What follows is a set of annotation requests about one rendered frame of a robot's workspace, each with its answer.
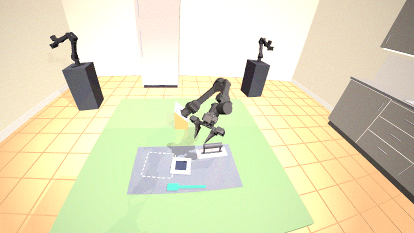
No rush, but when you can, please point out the turquoise small trowel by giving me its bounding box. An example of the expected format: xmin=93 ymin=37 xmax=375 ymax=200
xmin=167 ymin=183 xmax=206 ymax=191

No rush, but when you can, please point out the white square tile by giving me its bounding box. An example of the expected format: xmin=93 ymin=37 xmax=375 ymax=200
xmin=170 ymin=157 xmax=191 ymax=175

